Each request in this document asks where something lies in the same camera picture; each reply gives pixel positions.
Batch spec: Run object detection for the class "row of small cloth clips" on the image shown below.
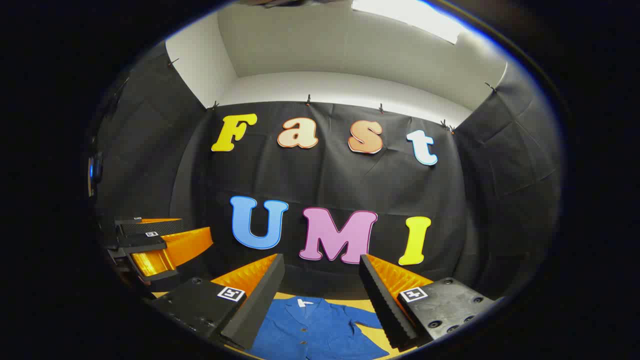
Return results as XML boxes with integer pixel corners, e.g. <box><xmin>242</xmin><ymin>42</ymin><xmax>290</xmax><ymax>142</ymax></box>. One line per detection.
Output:
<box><xmin>167</xmin><ymin>57</ymin><xmax>498</xmax><ymax>135</ymax></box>

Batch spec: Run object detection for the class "blue button shirt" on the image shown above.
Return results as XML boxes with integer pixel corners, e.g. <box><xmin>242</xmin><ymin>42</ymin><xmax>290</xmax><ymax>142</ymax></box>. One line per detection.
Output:
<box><xmin>247</xmin><ymin>296</ymin><xmax>391</xmax><ymax>360</ymax></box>

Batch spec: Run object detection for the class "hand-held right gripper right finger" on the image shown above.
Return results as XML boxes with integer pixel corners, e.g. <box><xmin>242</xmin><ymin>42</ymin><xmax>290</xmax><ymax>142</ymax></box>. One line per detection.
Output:
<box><xmin>359</xmin><ymin>254</ymin><xmax>501</xmax><ymax>351</ymax></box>

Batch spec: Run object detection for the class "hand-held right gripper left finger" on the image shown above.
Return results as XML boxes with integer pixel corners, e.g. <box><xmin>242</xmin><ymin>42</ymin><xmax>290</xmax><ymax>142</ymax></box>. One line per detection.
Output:
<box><xmin>150</xmin><ymin>253</ymin><xmax>286</xmax><ymax>351</ymax></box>

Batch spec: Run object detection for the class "ceiling light panel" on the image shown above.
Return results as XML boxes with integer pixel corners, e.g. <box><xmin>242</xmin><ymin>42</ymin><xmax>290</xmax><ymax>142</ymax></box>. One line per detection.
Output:
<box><xmin>350</xmin><ymin>0</ymin><xmax>468</xmax><ymax>45</ymax></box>

